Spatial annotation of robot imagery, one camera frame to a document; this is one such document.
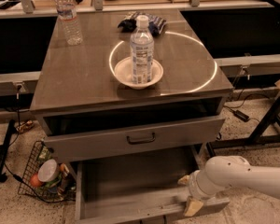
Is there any water bottle in bowl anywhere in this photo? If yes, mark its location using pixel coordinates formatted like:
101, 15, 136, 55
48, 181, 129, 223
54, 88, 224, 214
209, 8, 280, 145
130, 15, 154, 84

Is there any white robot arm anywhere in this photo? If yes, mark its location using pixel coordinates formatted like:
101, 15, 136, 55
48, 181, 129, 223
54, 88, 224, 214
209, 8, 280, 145
177, 156, 280, 217

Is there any grey drawer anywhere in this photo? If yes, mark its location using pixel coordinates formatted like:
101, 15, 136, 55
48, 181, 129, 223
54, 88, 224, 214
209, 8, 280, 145
45, 115, 224, 162
74, 145, 231, 224

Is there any black stand leg left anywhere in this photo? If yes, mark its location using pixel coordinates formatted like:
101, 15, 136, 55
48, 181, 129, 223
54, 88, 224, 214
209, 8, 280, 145
0, 119, 16, 182

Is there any black power adapter cable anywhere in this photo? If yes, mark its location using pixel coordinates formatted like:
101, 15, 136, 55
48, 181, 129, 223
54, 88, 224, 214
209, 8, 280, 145
223, 91, 260, 123

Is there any white bowl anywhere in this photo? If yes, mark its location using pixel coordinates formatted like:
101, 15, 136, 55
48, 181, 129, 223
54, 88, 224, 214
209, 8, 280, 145
114, 57, 163, 90

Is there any orange fruit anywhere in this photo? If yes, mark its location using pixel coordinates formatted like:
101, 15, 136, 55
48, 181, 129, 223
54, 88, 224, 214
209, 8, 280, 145
30, 174, 43, 188

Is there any dark blue striped cloth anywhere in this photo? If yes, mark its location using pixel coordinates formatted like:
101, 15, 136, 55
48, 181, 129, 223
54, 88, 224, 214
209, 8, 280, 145
118, 11, 166, 37

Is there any clear water bottle rear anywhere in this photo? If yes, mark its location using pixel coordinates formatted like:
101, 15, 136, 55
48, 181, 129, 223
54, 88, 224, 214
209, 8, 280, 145
55, 0, 83, 46

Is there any black wire basket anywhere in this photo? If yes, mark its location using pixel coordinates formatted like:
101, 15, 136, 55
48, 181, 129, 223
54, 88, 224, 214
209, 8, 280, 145
18, 141, 76, 203

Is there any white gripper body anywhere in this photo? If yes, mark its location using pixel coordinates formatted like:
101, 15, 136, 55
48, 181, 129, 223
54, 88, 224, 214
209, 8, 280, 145
188, 171, 211, 201

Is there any black metal stand right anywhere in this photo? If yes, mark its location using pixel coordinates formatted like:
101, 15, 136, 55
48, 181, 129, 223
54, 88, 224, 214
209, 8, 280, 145
206, 92, 280, 157

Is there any grey drawer cabinet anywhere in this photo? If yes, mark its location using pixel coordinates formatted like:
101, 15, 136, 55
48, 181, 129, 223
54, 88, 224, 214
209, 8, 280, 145
30, 8, 234, 163

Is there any white lidded can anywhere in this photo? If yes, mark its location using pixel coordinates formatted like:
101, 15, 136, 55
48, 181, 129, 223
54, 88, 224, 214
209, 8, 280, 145
38, 159, 60, 182

